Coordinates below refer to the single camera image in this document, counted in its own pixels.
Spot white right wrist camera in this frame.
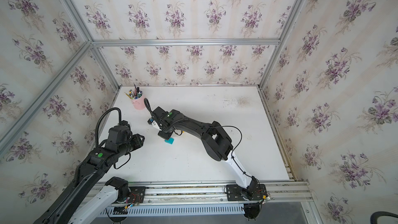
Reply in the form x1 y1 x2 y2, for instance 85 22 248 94
148 118 161 131

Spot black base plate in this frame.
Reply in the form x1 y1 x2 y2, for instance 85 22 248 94
224 183 269 202
112 186 147 205

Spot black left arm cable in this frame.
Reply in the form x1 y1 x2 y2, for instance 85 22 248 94
94 107 122 147

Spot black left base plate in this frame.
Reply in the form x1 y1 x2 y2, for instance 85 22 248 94
112 186 147 205

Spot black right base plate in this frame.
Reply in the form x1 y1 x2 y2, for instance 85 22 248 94
224 183 269 202

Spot teal curved lego brick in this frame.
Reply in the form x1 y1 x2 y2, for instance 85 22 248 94
165 138 174 145

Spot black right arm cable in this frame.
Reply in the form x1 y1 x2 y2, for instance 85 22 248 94
214 125 259 181

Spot pink pen cup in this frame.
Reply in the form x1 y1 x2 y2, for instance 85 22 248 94
131 95 146 111

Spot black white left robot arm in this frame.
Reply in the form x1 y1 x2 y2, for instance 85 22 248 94
34 124 145 224

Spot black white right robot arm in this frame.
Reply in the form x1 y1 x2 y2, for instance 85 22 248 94
147 106 259 200

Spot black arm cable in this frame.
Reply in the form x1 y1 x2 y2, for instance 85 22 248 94
214 125 259 181
94 107 122 147

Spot aluminium mounting rail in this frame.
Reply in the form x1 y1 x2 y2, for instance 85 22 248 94
129 181 315 206

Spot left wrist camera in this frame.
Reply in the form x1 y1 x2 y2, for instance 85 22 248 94
105 125 132 146

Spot pens in cup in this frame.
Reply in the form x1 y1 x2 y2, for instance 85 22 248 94
125 85 143 100

